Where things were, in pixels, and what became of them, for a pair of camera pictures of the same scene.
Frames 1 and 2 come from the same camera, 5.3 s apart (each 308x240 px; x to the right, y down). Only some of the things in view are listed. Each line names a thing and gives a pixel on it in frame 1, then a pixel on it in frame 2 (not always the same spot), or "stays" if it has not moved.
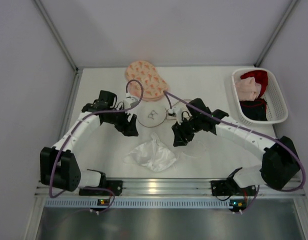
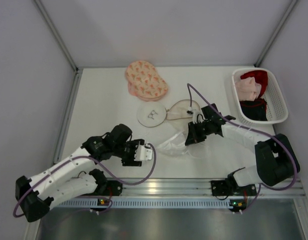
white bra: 153,154 to 176,145
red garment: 261,77 stays
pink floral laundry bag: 154,86 stays
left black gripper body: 125,122 to 130,153
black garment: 256,109 stays
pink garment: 248,89 stays
